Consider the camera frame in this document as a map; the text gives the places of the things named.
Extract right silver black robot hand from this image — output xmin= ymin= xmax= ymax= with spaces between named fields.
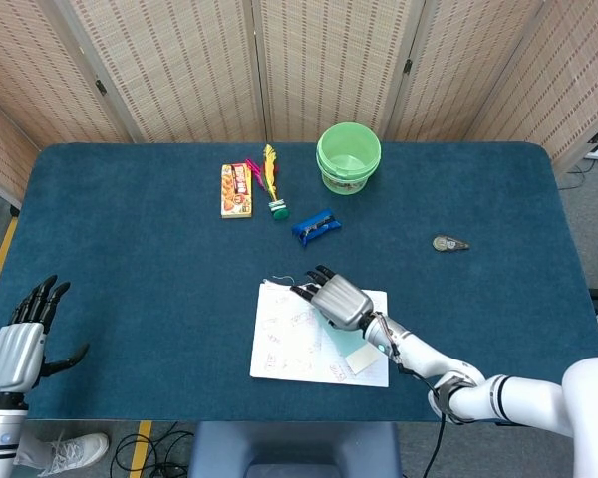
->
xmin=289 ymin=264 xmax=374 ymax=332

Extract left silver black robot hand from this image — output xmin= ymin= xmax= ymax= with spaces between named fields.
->
xmin=0 ymin=274 xmax=91 ymax=397

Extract light blue tasselled bookmark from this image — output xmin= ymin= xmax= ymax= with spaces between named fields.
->
xmin=262 ymin=275 xmax=381 ymax=375

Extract white notebook with yellow cover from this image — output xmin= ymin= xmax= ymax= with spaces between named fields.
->
xmin=249 ymin=281 xmax=390 ymax=389

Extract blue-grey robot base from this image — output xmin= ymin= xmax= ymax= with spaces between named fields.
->
xmin=187 ymin=421 xmax=403 ymax=478

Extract blue snack packet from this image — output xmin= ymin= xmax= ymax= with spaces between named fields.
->
xmin=291 ymin=209 xmax=343 ymax=249

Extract feather shuttlecock with green base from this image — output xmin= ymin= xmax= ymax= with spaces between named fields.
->
xmin=245 ymin=143 xmax=291 ymax=222

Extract grey correction tape dispenser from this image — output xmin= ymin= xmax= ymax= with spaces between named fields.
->
xmin=432 ymin=235 xmax=471 ymax=253

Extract green plastic bucket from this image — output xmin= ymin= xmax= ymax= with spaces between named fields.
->
xmin=315 ymin=122 xmax=383 ymax=196

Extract yellow curry box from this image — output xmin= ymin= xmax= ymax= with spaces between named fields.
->
xmin=220 ymin=162 xmax=254 ymax=220

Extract dark blue table cloth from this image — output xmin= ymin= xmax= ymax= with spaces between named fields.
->
xmin=0 ymin=141 xmax=598 ymax=424

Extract woven folding screen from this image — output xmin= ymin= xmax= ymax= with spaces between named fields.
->
xmin=0 ymin=0 xmax=598 ymax=208

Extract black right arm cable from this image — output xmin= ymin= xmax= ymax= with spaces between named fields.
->
xmin=396 ymin=348 xmax=448 ymax=478

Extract black floor cables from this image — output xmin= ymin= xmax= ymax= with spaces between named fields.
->
xmin=110 ymin=422 xmax=195 ymax=478

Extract thin black power cable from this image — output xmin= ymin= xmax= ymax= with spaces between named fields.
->
xmin=560 ymin=158 xmax=597 ymax=191

